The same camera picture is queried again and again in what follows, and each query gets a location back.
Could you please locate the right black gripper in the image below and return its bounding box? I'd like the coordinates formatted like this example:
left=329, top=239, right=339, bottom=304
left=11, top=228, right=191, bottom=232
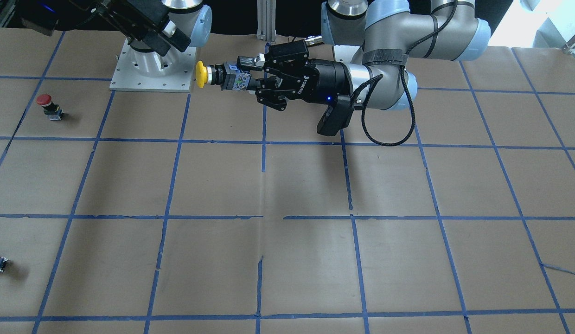
left=71, top=0, right=191, bottom=56

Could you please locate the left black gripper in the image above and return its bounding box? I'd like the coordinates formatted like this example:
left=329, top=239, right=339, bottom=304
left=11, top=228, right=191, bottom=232
left=236, top=40, right=352, bottom=111

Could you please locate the yellow push button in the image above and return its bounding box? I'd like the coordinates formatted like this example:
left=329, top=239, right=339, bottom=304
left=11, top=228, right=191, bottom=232
left=195, top=61, right=251, bottom=91

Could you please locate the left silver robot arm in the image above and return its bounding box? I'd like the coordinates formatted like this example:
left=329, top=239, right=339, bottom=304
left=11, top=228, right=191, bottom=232
left=234, top=0, right=491, bottom=111

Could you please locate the red push button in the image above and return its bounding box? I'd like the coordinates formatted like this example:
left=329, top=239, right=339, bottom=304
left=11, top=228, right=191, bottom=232
left=36, top=94, right=63, bottom=121

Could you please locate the silver connector on table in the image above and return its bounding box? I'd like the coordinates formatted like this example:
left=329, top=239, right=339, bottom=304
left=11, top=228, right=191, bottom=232
left=304, top=35, right=324, bottom=47

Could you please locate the aluminium frame post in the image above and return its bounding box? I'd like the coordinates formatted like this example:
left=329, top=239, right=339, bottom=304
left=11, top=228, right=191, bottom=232
left=256, top=0, right=276, bottom=44

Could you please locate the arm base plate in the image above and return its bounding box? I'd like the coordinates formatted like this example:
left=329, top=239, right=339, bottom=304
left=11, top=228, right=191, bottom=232
left=109, top=42, right=199, bottom=93

